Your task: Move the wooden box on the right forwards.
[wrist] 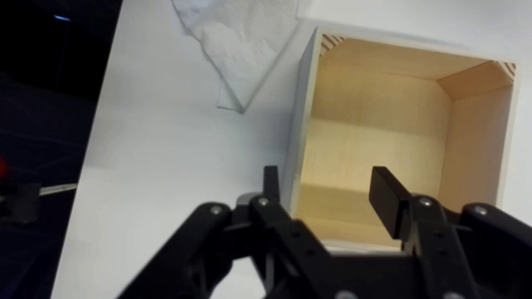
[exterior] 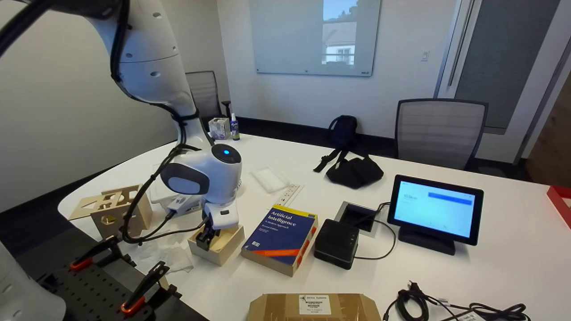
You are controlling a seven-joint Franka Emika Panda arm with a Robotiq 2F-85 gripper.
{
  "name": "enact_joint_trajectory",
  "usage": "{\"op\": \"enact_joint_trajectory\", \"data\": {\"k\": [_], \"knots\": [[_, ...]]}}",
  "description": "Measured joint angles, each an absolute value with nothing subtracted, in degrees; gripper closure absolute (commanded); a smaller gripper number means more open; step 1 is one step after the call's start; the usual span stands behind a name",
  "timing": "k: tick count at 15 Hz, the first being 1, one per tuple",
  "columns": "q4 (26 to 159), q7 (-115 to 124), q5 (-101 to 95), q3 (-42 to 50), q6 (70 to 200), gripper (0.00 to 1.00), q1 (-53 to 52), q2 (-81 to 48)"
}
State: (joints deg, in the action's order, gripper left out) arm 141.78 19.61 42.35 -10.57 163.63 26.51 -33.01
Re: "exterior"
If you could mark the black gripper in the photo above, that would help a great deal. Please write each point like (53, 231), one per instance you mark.
(210, 231)

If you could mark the small wooden box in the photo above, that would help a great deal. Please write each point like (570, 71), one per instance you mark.
(224, 247)

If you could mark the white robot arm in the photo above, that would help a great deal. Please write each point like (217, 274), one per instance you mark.
(149, 60)

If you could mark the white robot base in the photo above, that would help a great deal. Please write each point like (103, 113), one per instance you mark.
(24, 292)

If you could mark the wooden shape sorter box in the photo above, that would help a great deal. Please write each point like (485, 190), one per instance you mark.
(110, 208)

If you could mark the brown cardboard box with label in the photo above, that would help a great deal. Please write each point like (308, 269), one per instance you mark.
(313, 308)

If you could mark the black rectangular device box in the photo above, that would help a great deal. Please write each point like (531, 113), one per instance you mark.
(337, 244)

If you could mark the crumpled white plastic wrap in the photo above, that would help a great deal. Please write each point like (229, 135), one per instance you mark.
(162, 253)

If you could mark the blue hardcover book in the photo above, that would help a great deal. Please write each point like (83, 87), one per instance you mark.
(279, 237)

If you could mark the white eraser block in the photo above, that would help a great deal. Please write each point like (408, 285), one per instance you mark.
(270, 179)

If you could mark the white flat strip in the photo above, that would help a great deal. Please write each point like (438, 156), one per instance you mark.
(290, 195)

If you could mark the small blue bottle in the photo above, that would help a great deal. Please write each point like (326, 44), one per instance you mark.
(235, 128)

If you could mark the black perforated mounting board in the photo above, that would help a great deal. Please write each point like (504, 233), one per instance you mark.
(90, 292)

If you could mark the black pump dispenser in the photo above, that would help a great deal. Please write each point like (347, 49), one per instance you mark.
(228, 110)

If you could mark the narrow grey mesh office chair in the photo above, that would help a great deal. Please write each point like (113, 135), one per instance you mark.
(206, 92)

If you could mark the black tablet screen on stand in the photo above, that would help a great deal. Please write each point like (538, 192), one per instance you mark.
(436, 212)

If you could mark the wide grey mesh office chair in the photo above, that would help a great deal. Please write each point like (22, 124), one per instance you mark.
(440, 133)

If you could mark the red object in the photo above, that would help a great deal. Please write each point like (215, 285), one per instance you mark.
(563, 204)

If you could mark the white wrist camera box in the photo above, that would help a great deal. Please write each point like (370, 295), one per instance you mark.
(183, 206)

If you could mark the wall whiteboard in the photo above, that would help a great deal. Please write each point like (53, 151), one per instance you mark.
(315, 37)

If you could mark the glass door with frame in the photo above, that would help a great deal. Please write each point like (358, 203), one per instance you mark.
(506, 60)

